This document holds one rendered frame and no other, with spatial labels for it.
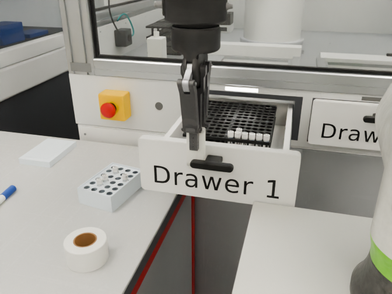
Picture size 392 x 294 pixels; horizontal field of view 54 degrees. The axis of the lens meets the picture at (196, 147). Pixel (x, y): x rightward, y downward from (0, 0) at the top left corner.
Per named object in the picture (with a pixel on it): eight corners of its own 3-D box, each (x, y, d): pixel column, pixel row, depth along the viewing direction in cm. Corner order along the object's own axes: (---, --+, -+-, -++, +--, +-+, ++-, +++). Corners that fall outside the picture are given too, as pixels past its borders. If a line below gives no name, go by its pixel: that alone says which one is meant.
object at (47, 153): (50, 168, 94) (49, 161, 94) (19, 164, 96) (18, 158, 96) (76, 146, 106) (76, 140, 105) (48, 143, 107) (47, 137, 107)
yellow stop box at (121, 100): (124, 122, 100) (122, 96, 97) (98, 120, 101) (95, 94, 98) (132, 116, 104) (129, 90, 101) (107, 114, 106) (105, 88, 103)
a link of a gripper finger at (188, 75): (202, 51, 58) (193, 58, 53) (201, 85, 60) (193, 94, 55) (186, 50, 58) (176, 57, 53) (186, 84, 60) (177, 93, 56)
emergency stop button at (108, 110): (114, 119, 98) (112, 104, 96) (100, 118, 98) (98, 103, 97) (119, 115, 100) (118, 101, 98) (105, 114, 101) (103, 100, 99)
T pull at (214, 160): (232, 173, 64) (233, 166, 63) (189, 168, 66) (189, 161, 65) (235, 163, 67) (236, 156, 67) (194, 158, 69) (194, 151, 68)
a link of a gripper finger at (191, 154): (204, 129, 64) (203, 130, 63) (204, 165, 67) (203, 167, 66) (187, 127, 65) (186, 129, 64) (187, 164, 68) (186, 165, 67)
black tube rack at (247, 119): (267, 171, 77) (269, 142, 74) (182, 161, 81) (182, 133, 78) (274, 129, 97) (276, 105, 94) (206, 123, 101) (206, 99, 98)
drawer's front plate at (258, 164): (294, 210, 68) (301, 155, 63) (141, 189, 75) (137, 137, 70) (294, 205, 70) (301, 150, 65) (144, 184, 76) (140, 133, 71)
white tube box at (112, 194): (112, 213, 77) (110, 197, 76) (79, 203, 81) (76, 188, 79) (144, 184, 88) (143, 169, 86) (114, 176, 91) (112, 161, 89)
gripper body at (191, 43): (179, 18, 62) (180, 76, 66) (162, 27, 54) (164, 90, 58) (226, 20, 60) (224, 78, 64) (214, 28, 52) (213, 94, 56)
